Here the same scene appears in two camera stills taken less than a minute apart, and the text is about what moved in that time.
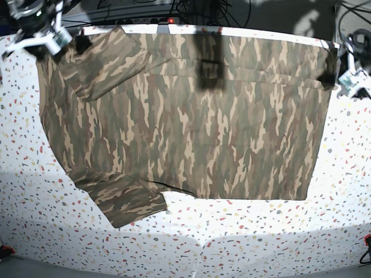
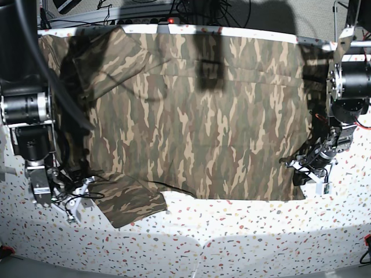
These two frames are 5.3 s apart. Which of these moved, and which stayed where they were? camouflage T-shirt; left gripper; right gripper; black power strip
Moved: left gripper; right gripper
Stayed: camouflage T-shirt; black power strip
